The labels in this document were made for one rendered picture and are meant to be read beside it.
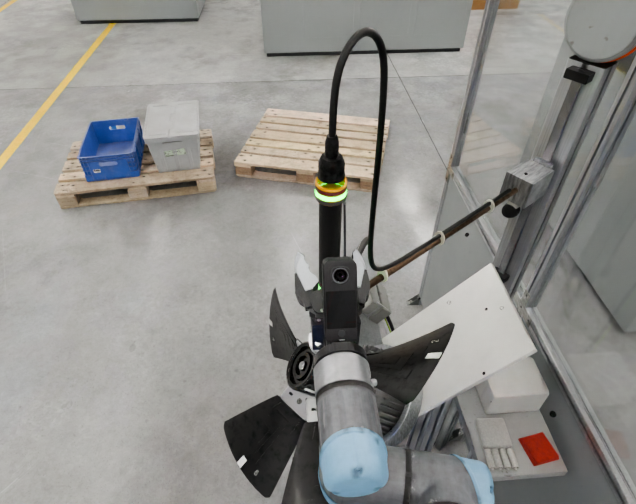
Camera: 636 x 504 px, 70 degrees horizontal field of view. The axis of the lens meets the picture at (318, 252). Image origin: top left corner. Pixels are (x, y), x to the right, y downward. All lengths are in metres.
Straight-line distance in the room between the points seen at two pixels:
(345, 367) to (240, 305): 2.30
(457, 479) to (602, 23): 0.87
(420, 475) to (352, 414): 0.14
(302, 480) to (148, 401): 1.66
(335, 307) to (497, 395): 0.91
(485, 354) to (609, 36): 0.69
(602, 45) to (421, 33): 5.45
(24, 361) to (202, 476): 1.26
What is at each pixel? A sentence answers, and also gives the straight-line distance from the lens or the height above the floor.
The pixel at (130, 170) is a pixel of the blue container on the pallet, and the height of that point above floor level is 0.21.
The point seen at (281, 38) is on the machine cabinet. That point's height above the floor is 0.23.
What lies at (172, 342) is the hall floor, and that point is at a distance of 2.77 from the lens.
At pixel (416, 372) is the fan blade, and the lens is 0.89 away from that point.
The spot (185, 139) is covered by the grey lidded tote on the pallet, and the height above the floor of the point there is 0.43.
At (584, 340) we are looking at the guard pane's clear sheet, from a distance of 1.44.
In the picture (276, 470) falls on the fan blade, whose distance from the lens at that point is 1.27.
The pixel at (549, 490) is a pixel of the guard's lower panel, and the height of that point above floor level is 0.64.
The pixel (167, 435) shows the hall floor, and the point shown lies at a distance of 2.48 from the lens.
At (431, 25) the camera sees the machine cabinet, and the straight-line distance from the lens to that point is 6.52.
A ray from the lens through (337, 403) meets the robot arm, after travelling 0.56.
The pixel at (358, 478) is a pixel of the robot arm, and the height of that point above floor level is 1.65.
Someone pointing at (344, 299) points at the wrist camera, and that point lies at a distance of 0.60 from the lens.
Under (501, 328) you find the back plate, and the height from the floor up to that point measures 1.33.
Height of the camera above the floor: 2.15
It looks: 43 degrees down
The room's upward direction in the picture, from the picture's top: straight up
